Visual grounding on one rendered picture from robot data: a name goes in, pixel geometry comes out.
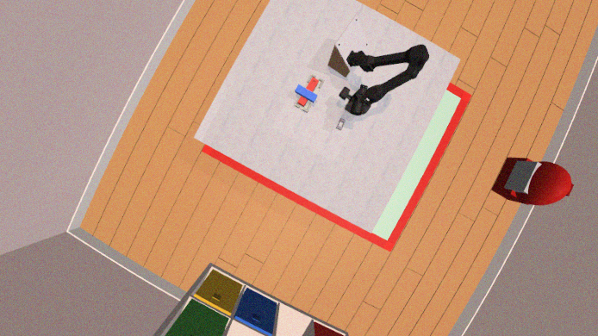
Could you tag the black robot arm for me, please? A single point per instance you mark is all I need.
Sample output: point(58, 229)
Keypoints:
point(416, 56)

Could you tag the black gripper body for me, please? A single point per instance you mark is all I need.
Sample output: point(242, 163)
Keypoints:
point(344, 94)

